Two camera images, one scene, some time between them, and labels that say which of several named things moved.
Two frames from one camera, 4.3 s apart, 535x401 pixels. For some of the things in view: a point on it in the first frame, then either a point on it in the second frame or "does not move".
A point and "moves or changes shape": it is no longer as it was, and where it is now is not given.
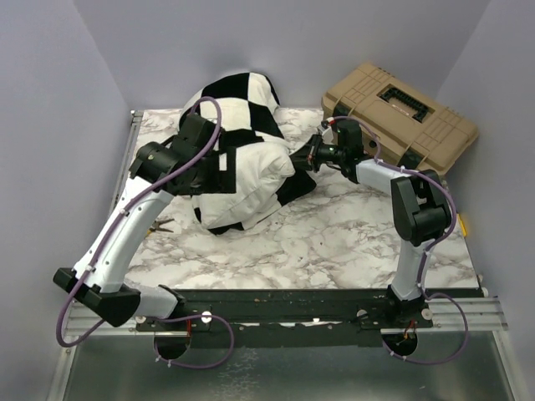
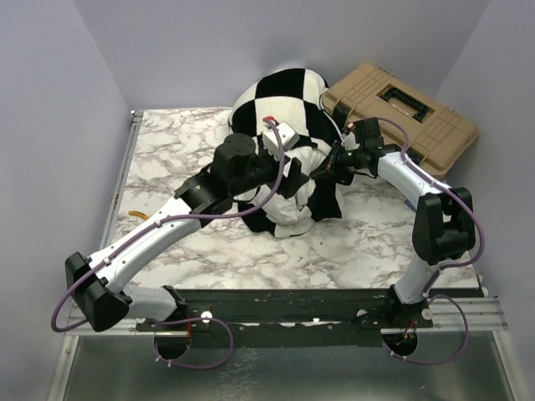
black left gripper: [225, 181] → [288, 186]
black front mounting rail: [286, 317] does not move
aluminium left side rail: [135, 124] does not move
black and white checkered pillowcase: [244, 104] moves or changes shape
